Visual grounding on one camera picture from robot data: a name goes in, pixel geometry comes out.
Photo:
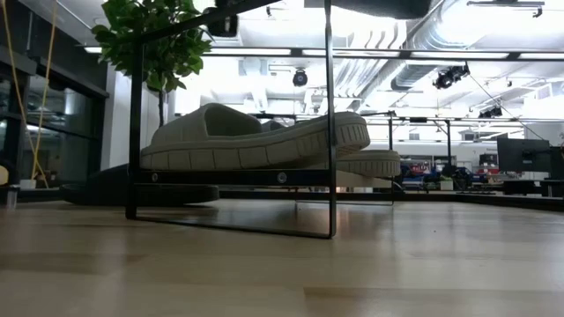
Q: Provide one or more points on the black metal shelf wood board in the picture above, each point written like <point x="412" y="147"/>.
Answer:
<point x="330" y="88"/>

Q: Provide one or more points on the small white box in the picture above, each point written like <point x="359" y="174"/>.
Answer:
<point x="27" y="184"/>

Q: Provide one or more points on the small black monitor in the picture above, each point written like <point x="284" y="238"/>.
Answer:
<point x="488" y="159"/>

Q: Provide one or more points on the red box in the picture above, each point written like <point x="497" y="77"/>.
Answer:
<point x="488" y="170"/>

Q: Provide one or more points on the blue storage bins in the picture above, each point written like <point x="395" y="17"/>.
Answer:
<point x="414" y="180"/>

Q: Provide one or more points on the black computer monitor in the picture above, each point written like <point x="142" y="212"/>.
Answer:
<point x="557" y="163"/>

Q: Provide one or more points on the tan round object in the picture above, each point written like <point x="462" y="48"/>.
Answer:
<point x="3" y="175"/>

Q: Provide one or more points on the green leafy indoor tree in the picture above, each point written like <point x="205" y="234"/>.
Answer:
<point x="167" y="57"/>

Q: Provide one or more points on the black ceiling dome camera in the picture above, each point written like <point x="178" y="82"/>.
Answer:
<point x="300" y="78"/>

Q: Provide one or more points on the red sign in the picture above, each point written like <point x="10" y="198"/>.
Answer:
<point x="419" y="169"/>

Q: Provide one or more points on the large black monitor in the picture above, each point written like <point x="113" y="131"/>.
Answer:
<point x="522" y="154"/>

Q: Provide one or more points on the black track spotlight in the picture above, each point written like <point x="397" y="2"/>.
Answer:
<point x="491" y="113"/>
<point x="447" y="78"/>

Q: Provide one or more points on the black overhead light rail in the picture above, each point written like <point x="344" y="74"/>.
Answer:
<point x="296" y="52"/>

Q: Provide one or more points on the black desk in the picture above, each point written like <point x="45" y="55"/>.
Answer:
<point x="524" y="187"/>

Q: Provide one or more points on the black ceiling track fixture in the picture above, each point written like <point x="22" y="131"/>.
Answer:
<point x="506" y="3"/>

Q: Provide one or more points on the white pot small plant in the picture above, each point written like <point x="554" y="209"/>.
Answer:
<point x="446" y="185"/>

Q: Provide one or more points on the beige foam slide sandal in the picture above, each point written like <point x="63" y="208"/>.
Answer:
<point x="242" y="154"/>
<point x="370" y="165"/>

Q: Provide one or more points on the silver metal cylinder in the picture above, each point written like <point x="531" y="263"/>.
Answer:
<point x="12" y="196"/>

